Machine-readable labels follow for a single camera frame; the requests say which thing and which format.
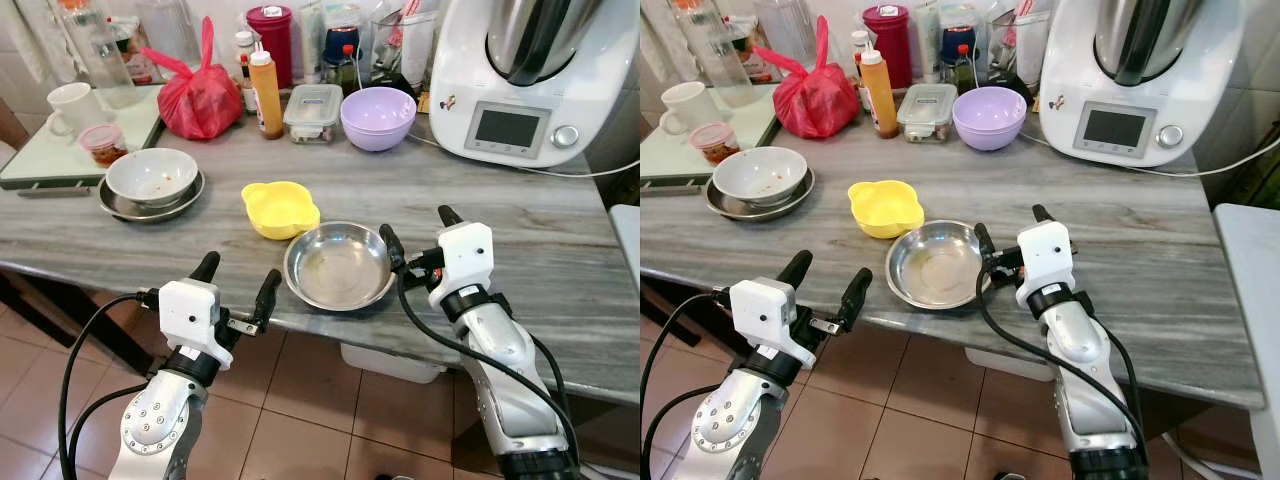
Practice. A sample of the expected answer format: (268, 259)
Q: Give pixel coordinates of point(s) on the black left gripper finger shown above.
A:
(795, 270)
(206, 267)
(856, 297)
(267, 297)

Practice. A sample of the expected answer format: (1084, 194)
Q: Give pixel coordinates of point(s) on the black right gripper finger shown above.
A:
(985, 244)
(449, 216)
(1043, 213)
(391, 246)

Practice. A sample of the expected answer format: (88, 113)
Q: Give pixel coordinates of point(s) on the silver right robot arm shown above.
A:
(505, 375)
(1085, 375)

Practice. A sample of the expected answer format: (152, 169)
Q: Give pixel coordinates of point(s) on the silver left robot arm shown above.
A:
(728, 425)
(155, 425)

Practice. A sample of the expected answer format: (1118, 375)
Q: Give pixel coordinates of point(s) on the stainless steel bowl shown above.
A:
(335, 268)
(935, 266)

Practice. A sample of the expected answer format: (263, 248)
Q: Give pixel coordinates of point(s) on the stainless steel plate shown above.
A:
(125, 211)
(730, 210)

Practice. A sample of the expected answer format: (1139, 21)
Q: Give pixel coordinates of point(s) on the yellow plastic bowl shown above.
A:
(280, 208)
(886, 207)

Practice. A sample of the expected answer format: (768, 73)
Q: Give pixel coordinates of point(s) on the white plastic bin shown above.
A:
(390, 362)
(1010, 364)

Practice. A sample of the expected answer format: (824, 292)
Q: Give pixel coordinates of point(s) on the white ceramic bowl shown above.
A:
(760, 174)
(152, 175)

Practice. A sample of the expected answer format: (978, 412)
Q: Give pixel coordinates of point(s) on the purple plastic bowl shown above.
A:
(378, 118)
(989, 118)

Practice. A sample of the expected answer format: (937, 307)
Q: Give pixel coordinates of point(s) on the white kitchen cooking machine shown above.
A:
(470, 70)
(1075, 70)

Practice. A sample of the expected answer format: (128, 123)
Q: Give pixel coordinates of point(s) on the glass food container with lid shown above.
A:
(927, 108)
(313, 110)

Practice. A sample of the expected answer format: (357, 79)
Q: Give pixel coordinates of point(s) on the small clear sauce tub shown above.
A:
(103, 146)
(714, 145)

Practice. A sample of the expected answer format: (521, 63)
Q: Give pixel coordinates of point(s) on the green bottle with red cap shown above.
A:
(964, 70)
(350, 72)

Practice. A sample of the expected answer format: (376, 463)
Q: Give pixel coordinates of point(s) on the red plastic bag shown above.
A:
(200, 100)
(815, 100)

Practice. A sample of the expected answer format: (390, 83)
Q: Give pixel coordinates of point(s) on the white cabinet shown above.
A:
(628, 240)
(1250, 300)

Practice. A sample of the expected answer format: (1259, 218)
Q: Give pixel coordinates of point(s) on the pale green cutting board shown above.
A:
(665, 158)
(50, 158)

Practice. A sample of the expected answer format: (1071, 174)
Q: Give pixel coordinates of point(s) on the orange sauce squeeze bottle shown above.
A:
(878, 95)
(266, 95)

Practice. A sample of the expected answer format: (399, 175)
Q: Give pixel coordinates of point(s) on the blue jar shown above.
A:
(338, 45)
(955, 38)

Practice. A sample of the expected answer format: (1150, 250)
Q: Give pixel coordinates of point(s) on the white ceramic mug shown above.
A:
(75, 105)
(685, 105)

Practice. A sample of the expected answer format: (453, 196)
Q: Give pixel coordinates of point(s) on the small white-capped bottle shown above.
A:
(245, 45)
(860, 42)

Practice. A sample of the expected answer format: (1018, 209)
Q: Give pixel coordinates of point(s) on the dark red canister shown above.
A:
(272, 40)
(888, 40)

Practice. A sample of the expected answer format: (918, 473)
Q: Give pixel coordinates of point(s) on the clear plastic bottle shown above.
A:
(710, 60)
(100, 60)

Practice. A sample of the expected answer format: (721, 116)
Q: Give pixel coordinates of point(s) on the clear glass jar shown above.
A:
(165, 30)
(785, 25)

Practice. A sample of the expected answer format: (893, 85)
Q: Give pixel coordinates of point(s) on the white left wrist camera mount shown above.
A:
(762, 310)
(190, 312)

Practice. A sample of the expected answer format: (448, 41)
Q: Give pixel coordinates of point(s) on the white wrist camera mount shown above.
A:
(190, 312)
(762, 310)
(1046, 255)
(465, 258)

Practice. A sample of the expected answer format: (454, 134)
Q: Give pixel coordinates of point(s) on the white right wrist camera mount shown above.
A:
(1046, 255)
(465, 258)

